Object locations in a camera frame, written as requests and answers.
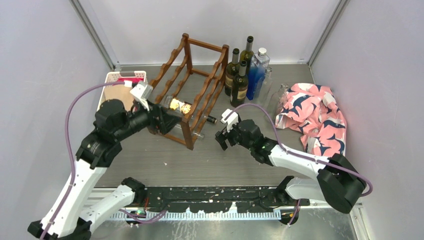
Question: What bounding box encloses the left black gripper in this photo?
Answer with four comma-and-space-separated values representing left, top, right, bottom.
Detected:
115, 95, 182, 139

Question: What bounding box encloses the clear tapered glass bottle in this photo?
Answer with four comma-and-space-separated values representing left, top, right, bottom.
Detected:
171, 124, 205, 140

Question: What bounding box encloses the dark wine bottle cream label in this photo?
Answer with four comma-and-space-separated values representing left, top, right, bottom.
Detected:
230, 60, 249, 107

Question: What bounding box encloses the dark green wine bottle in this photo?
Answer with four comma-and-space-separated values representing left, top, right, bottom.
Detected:
224, 48, 240, 96

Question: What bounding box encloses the brown wooden wine rack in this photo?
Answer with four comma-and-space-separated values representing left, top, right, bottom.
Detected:
149, 33, 230, 150

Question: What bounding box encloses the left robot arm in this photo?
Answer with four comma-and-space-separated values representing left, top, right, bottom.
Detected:
27, 99, 181, 240

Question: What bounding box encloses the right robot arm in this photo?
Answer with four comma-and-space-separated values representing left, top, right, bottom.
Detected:
215, 119, 367, 214

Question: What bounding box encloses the clear slim glass bottle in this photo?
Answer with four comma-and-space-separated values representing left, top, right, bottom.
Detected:
259, 67, 289, 116

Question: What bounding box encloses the blue clear square bottle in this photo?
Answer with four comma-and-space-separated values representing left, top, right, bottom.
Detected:
246, 47, 270, 101

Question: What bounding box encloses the olive green wine bottle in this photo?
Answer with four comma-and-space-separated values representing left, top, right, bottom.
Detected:
240, 35, 254, 67

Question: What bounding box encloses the beige cloth in basket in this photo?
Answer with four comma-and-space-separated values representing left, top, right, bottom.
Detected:
103, 84, 134, 111

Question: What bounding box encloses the white perforated plastic basket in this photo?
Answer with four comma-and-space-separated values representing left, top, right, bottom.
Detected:
97, 70, 148, 110

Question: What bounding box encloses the pink shark print cloth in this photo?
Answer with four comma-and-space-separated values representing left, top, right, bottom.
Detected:
274, 83, 347, 157

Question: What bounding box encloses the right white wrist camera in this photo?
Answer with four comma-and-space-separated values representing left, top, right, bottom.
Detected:
220, 108, 239, 126

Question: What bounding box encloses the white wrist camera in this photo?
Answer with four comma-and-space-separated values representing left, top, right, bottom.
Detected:
220, 108, 239, 126
124, 82, 153, 111

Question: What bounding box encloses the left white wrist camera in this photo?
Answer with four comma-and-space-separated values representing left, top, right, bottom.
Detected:
124, 82, 153, 111

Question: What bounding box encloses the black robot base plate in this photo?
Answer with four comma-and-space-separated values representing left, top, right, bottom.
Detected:
128, 186, 296, 214

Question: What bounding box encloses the white slotted cable duct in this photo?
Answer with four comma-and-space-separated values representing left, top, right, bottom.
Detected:
108, 209, 281, 221

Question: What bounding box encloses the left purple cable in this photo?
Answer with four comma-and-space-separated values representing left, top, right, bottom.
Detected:
39, 81, 167, 240

